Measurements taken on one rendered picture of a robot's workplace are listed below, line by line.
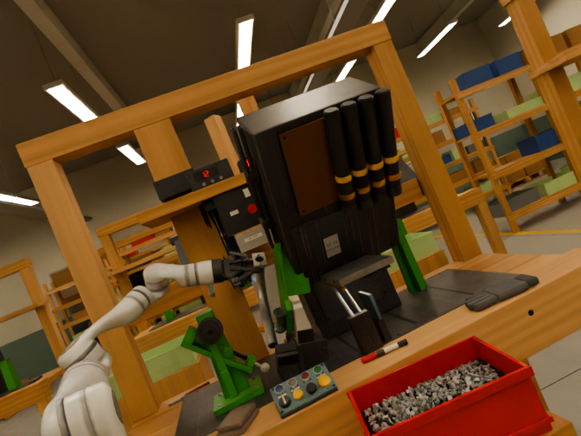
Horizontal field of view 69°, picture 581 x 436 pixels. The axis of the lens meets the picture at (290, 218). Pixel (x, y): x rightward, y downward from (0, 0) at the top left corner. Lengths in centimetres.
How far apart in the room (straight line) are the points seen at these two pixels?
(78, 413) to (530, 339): 105
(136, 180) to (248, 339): 1020
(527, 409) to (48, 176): 155
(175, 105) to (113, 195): 1010
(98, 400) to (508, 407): 68
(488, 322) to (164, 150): 121
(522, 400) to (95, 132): 150
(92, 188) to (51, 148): 1017
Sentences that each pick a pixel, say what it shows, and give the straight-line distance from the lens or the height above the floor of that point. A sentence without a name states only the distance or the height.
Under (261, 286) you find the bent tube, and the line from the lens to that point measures 141.
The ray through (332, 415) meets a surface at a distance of 110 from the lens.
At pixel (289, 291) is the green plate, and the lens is 126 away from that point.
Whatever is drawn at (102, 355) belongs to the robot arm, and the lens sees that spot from 118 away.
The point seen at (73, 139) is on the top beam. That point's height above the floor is 189.
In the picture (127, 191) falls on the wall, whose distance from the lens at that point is 1167.
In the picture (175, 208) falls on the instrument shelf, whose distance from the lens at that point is 149.
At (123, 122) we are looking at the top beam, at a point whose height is 189.
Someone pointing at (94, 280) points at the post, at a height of 139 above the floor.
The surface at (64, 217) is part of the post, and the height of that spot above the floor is 164.
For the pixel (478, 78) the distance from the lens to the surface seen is 653.
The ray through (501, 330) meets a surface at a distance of 125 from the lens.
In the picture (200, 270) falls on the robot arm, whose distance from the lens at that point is 133.
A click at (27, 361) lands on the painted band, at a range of 1264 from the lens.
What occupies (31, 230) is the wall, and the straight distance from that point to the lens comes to 1233.
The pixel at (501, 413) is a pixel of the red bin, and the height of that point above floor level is 86.
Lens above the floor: 132
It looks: level
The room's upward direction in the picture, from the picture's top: 23 degrees counter-clockwise
